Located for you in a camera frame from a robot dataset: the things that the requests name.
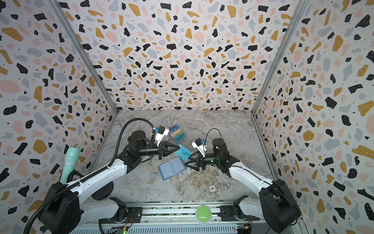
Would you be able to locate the mint green cylinder handle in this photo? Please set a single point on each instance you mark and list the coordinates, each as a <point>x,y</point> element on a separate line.
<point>70,160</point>

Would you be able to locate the aluminium front rail frame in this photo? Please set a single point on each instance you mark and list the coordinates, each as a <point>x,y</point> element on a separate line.
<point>178,218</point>

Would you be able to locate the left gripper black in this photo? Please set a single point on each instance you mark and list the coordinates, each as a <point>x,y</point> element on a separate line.
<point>164,149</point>

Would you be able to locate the white poker chip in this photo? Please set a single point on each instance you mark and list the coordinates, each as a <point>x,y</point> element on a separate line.
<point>212,189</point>

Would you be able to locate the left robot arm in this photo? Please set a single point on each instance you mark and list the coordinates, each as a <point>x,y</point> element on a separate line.
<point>88,199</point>

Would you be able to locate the green push button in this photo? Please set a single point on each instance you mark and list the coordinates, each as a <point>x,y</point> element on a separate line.
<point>203,215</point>

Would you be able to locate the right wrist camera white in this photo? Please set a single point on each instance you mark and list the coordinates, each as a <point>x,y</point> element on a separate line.
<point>200,145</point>

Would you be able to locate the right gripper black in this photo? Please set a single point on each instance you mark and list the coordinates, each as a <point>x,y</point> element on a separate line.
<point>199,161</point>

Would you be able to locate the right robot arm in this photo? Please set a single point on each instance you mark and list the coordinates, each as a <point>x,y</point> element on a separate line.
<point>275,203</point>

